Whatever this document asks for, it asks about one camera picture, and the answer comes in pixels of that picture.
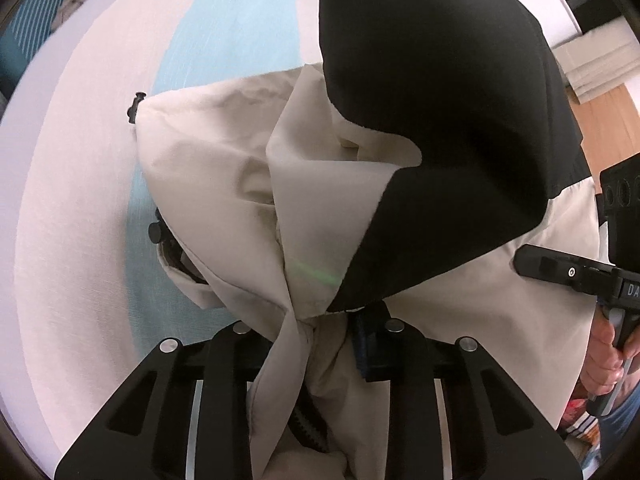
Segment teal striped cloth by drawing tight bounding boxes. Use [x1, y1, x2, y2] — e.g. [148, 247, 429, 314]
[0, 0, 69, 92]

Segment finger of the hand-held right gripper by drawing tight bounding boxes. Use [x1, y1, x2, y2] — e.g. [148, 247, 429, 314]
[514, 244, 620, 294]

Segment striped bed sheet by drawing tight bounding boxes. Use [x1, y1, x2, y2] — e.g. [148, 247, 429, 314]
[0, 0, 583, 476]

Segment red striped cloth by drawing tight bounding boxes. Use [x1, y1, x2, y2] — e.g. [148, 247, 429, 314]
[556, 395, 601, 450]

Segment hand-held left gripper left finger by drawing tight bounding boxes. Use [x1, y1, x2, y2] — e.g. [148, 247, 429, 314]
[54, 322, 281, 480]

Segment beige and black jacket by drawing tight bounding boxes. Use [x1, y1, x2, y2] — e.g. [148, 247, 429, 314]
[125, 0, 609, 480]

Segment person's blue trousers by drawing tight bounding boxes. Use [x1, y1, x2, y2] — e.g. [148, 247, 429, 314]
[597, 400, 640, 467]

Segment beige crumpled garment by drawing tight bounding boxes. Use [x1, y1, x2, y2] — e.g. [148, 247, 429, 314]
[50, 0, 96, 26]

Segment stack of folded beige cloth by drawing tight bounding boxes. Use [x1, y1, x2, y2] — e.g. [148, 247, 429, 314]
[550, 19, 640, 103]

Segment person's right hand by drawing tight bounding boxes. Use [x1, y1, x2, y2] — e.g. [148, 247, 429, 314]
[582, 310, 629, 399]

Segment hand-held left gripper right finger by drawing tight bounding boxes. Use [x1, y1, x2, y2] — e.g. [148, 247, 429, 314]
[345, 304, 584, 480]

